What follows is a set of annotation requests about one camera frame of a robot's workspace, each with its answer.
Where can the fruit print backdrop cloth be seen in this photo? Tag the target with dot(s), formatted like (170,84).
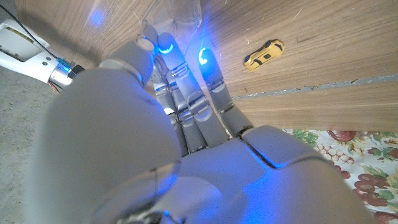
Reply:
(357,168)

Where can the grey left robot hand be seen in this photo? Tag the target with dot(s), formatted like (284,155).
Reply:
(124,149)

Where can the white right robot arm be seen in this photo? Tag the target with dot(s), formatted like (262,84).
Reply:
(31,56)

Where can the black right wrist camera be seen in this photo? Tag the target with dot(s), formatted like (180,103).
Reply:
(76,71)

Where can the grey tape outline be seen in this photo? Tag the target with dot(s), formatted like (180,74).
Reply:
(311,88)

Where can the glass salt shaker metal cap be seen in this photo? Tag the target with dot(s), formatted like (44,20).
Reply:
(177,18)

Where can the small yellow toy car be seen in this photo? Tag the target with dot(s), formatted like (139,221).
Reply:
(264,55)

